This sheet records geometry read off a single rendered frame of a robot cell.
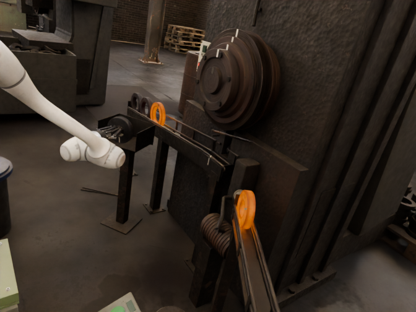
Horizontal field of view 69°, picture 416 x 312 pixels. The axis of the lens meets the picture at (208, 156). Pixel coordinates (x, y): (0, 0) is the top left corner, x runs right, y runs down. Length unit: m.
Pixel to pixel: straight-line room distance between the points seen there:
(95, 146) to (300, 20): 1.01
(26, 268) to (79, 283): 0.30
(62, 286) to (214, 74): 1.31
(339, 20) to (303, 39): 0.17
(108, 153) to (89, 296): 0.76
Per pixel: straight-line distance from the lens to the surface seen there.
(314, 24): 1.39
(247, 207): 1.18
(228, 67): 1.36
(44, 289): 1.85
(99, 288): 1.82
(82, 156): 1.49
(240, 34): 1.46
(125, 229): 2.15
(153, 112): 2.26
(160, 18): 8.51
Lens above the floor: 1.37
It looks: 24 degrees down
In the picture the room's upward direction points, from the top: 12 degrees clockwise
